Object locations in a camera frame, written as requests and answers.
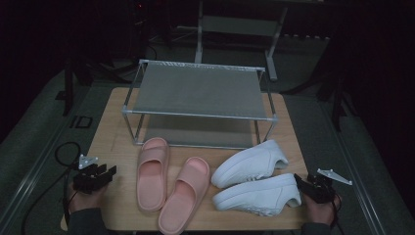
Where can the white sneaker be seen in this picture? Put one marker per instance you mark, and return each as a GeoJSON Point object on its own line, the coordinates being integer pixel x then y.
{"type": "Point", "coordinates": [257, 196]}
{"type": "Point", "coordinates": [248, 164]}

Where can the grey metal stand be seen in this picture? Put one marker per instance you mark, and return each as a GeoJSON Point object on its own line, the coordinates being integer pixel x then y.
{"type": "Point", "coordinates": [239, 26]}

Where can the grey metal shoe rack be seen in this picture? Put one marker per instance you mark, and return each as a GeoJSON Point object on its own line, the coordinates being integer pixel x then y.
{"type": "Point", "coordinates": [199, 91]}

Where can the dark equipment with red light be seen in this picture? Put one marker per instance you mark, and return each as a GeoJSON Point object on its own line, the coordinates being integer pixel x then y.
{"type": "Point", "coordinates": [140, 19]}

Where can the black stand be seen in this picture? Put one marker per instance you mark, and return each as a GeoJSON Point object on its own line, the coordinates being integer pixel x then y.
{"type": "Point", "coordinates": [337, 104]}
{"type": "Point", "coordinates": [68, 91]}

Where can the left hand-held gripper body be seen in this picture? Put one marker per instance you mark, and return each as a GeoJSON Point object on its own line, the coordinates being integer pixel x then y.
{"type": "Point", "coordinates": [88, 182]}

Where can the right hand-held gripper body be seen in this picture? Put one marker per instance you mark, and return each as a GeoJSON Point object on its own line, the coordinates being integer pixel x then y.
{"type": "Point", "coordinates": [321, 191]}

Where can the pink slipper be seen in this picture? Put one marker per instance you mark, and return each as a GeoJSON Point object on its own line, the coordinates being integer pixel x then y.
{"type": "Point", "coordinates": [182, 202]}
{"type": "Point", "coordinates": [151, 182]}

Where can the person's right hand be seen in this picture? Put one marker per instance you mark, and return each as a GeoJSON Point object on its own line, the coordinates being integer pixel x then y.
{"type": "Point", "coordinates": [319, 212]}

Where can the person's left hand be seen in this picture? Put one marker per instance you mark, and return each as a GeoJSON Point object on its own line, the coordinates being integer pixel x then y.
{"type": "Point", "coordinates": [86, 202]}

